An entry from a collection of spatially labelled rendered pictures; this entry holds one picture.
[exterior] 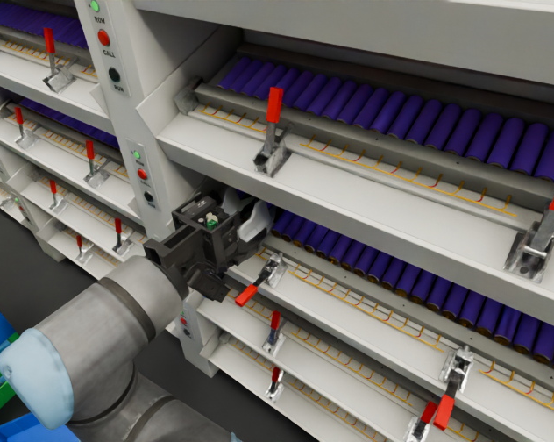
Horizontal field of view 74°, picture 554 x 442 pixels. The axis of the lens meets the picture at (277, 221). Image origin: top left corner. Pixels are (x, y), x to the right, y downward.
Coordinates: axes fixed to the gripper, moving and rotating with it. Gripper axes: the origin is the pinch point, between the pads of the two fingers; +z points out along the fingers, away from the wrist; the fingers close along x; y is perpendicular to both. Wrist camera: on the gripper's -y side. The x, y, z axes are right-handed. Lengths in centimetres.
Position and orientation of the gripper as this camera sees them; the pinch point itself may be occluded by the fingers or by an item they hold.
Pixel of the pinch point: (260, 210)
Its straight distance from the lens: 58.1
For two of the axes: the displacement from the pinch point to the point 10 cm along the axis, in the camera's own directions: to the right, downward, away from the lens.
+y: -0.1, -7.6, -6.5
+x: -8.1, -3.8, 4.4
